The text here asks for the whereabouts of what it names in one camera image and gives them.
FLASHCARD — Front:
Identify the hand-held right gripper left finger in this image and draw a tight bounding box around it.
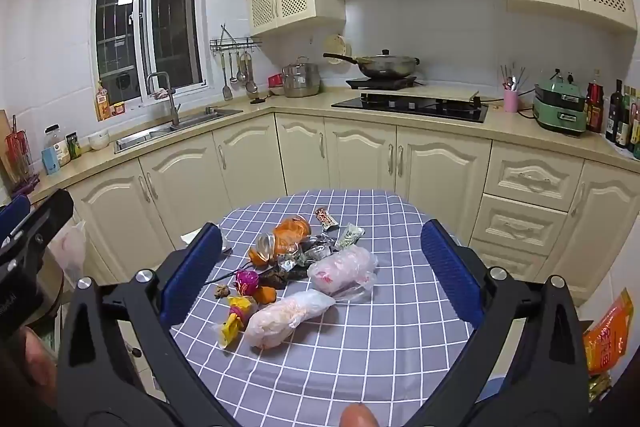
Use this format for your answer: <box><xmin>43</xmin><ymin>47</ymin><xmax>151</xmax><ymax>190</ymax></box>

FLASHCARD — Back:
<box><xmin>56</xmin><ymin>222</ymin><xmax>241</xmax><ymax>427</ymax></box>

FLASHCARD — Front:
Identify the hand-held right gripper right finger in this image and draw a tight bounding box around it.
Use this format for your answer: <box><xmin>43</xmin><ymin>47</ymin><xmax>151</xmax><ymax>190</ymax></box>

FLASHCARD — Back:
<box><xmin>400</xmin><ymin>219</ymin><xmax>591</xmax><ymax>427</ymax></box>

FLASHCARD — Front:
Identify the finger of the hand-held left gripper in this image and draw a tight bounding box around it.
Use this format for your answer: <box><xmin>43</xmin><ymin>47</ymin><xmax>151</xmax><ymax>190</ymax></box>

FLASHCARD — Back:
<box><xmin>0</xmin><ymin>189</ymin><xmax>75</xmax><ymax>270</ymax></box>
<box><xmin>0</xmin><ymin>195</ymin><xmax>32</xmax><ymax>242</ymax></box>

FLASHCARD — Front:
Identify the thin white bag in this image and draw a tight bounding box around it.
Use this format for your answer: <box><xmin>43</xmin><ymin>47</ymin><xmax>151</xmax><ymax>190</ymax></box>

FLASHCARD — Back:
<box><xmin>50</xmin><ymin>219</ymin><xmax>87</xmax><ymax>279</ymax></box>

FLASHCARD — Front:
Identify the person's left hand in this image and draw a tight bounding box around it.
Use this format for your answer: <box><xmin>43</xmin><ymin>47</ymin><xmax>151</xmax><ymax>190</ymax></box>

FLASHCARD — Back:
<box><xmin>22</xmin><ymin>326</ymin><xmax>58</xmax><ymax>408</ymax></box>

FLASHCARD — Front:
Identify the person's right hand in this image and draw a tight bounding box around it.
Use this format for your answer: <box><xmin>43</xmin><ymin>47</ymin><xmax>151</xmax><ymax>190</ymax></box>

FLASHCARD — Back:
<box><xmin>340</xmin><ymin>403</ymin><xmax>376</xmax><ymax>427</ymax></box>

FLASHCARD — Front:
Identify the cream cabinet drawer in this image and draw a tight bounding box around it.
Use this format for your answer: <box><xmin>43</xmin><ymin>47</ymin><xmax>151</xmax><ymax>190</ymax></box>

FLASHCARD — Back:
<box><xmin>471</xmin><ymin>196</ymin><xmax>569</xmax><ymax>256</ymax></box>
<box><xmin>467</xmin><ymin>239</ymin><xmax>551</xmax><ymax>282</ymax></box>
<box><xmin>483</xmin><ymin>142</ymin><xmax>585</xmax><ymax>212</ymax></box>

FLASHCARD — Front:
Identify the blue carton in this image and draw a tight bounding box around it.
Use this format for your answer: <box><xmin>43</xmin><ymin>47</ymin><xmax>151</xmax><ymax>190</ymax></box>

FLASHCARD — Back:
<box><xmin>41</xmin><ymin>148</ymin><xmax>62</xmax><ymax>176</ymax></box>

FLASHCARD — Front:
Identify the red transparent knife rack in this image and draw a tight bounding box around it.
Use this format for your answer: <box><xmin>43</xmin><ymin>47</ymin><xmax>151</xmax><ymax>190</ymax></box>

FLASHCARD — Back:
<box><xmin>5</xmin><ymin>114</ymin><xmax>41</xmax><ymax>194</ymax></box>

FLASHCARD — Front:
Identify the yellow red snack wrapper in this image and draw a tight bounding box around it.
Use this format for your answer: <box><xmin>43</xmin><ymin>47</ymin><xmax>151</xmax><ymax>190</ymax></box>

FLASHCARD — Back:
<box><xmin>227</xmin><ymin>295</ymin><xmax>259</xmax><ymax>324</ymax></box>

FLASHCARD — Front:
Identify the yellow candy wrapper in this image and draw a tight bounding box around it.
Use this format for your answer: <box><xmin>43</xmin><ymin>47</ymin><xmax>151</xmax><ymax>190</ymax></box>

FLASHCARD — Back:
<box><xmin>212</xmin><ymin>313</ymin><xmax>242</xmax><ymax>350</ymax></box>

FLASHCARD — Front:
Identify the clear jar black lid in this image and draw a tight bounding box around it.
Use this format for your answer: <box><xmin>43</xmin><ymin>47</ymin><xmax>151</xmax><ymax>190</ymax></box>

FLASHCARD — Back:
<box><xmin>44</xmin><ymin>125</ymin><xmax>72</xmax><ymax>168</ymax></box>

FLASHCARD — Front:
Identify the dark brown withered peel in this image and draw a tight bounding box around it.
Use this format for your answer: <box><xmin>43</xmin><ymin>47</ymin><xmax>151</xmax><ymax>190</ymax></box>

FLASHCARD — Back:
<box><xmin>260</xmin><ymin>267</ymin><xmax>309</xmax><ymax>291</ymax></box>

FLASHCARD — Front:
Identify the orange snack bag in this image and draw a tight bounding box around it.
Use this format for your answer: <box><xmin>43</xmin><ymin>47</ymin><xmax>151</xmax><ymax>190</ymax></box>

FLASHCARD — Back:
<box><xmin>257</xmin><ymin>215</ymin><xmax>314</xmax><ymax>260</ymax></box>

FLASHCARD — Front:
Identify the crumpled clear plastic bag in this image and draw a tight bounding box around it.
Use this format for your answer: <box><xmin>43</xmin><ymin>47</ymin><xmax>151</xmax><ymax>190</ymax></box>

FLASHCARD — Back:
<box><xmin>244</xmin><ymin>290</ymin><xmax>336</xmax><ymax>350</ymax></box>

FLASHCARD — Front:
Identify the silver foil wrapper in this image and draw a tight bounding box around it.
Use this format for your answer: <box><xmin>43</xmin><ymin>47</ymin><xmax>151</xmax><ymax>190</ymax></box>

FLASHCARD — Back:
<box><xmin>277</xmin><ymin>237</ymin><xmax>332</xmax><ymax>274</ymax></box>

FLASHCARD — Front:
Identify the white red-print plastic bag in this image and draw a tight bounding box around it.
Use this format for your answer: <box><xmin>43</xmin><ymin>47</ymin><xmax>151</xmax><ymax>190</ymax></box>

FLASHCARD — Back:
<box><xmin>307</xmin><ymin>245</ymin><xmax>379</xmax><ymax>303</ymax></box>

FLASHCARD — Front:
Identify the green white snack wrapper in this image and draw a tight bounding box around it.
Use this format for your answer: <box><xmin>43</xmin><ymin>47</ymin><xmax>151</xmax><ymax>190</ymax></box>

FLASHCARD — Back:
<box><xmin>334</xmin><ymin>224</ymin><xmax>365</xmax><ymax>252</ymax></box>

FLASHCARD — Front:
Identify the blue checked tablecloth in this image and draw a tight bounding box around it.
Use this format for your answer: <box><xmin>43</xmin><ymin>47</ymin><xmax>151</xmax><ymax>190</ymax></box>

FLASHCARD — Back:
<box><xmin>170</xmin><ymin>189</ymin><xmax>503</xmax><ymax>427</ymax></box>

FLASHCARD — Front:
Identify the steel kitchen sink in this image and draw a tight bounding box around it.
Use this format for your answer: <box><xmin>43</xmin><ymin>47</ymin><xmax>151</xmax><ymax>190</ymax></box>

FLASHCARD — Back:
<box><xmin>114</xmin><ymin>107</ymin><xmax>244</xmax><ymax>154</ymax></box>

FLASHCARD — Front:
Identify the cream base cabinet run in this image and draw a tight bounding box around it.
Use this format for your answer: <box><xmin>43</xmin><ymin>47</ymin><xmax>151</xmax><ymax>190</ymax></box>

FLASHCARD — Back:
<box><xmin>10</xmin><ymin>97</ymin><xmax>640</xmax><ymax>308</ymax></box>

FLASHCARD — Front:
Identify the orange plastic package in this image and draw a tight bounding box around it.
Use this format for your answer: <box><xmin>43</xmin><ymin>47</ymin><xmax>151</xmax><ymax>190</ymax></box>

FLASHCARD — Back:
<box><xmin>582</xmin><ymin>289</ymin><xmax>635</xmax><ymax>376</ymax></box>

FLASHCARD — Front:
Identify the steel kitchen faucet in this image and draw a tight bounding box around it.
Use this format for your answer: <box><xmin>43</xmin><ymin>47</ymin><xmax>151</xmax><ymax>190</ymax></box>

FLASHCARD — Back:
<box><xmin>146</xmin><ymin>72</ymin><xmax>181</xmax><ymax>130</ymax></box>

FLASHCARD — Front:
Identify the black glass gas hob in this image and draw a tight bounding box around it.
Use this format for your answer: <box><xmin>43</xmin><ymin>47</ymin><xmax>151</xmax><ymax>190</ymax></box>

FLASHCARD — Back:
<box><xmin>331</xmin><ymin>92</ymin><xmax>489</xmax><ymax>124</ymax></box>

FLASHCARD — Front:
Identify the beige board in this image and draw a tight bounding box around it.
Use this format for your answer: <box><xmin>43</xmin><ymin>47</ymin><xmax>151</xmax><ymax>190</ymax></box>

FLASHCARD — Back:
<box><xmin>361</xmin><ymin>83</ymin><xmax>480</xmax><ymax>106</ymax></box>

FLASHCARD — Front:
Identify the steel slotted spatula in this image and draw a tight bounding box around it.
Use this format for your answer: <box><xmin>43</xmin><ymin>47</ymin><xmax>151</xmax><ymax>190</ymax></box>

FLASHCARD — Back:
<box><xmin>221</xmin><ymin>52</ymin><xmax>234</xmax><ymax>102</ymax></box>

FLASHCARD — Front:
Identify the steel skimmer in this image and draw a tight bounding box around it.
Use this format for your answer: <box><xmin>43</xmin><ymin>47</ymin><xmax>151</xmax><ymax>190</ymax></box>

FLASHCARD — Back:
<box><xmin>244</xmin><ymin>51</ymin><xmax>259</xmax><ymax>94</ymax></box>

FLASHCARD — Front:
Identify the green electric cooker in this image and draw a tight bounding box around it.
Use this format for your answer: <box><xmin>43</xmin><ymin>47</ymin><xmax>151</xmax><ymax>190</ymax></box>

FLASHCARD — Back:
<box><xmin>532</xmin><ymin>69</ymin><xmax>589</xmax><ymax>137</ymax></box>

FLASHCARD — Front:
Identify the bundle of chopsticks and spoons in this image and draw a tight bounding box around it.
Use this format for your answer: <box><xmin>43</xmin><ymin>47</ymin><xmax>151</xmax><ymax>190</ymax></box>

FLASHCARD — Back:
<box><xmin>500</xmin><ymin>64</ymin><xmax>529</xmax><ymax>93</ymax></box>

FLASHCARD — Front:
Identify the black induction cooker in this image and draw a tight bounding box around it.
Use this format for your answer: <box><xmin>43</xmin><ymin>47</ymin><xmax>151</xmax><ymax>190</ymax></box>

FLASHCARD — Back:
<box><xmin>346</xmin><ymin>76</ymin><xmax>417</xmax><ymax>90</ymax></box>

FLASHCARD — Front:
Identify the white framed sliding window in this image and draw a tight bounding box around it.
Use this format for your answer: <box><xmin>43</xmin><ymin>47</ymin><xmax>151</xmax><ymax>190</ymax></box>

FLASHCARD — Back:
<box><xmin>95</xmin><ymin>0</ymin><xmax>207</xmax><ymax>108</ymax></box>

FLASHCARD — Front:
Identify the stainless steel stock pot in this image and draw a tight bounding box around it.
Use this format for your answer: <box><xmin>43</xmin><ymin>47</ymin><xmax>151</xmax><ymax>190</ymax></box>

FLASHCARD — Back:
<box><xmin>282</xmin><ymin>57</ymin><xmax>321</xmax><ymax>98</ymax></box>

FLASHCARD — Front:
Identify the red label sauce bottle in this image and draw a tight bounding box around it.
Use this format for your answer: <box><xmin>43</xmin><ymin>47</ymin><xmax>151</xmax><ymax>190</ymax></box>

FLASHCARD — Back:
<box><xmin>586</xmin><ymin>68</ymin><xmax>605</xmax><ymax>134</ymax></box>

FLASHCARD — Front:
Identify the dark glass bottle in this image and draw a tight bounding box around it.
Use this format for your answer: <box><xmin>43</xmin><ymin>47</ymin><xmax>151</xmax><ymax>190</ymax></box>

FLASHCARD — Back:
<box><xmin>605</xmin><ymin>79</ymin><xmax>625</xmax><ymax>144</ymax></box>

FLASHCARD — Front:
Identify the glass wok lid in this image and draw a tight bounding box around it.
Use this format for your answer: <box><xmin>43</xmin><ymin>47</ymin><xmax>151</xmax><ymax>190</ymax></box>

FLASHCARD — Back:
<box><xmin>357</xmin><ymin>49</ymin><xmax>418</xmax><ymax>63</ymax></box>

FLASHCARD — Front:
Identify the green label oil bottle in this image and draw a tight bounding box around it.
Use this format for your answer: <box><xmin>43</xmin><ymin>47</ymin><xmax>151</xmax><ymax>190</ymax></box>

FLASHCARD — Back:
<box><xmin>617</xmin><ymin>88</ymin><xmax>635</xmax><ymax>149</ymax></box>

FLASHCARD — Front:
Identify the round woven trivet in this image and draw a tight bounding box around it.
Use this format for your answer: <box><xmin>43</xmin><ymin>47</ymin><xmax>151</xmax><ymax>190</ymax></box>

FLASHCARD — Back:
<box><xmin>324</xmin><ymin>34</ymin><xmax>347</xmax><ymax>65</ymax></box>

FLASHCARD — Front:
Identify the steel wok black handle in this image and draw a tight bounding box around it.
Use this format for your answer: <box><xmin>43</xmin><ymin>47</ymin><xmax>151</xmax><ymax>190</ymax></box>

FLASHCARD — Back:
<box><xmin>323</xmin><ymin>49</ymin><xmax>420</xmax><ymax>80</ymax></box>

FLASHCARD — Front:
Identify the small lattice wall cabinet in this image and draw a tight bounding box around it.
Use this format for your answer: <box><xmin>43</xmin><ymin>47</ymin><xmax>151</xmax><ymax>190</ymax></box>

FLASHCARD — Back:
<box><xmin>246</xmin><ymin>0</ymin><xmax>347</xmax><ymax>36</ymax></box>

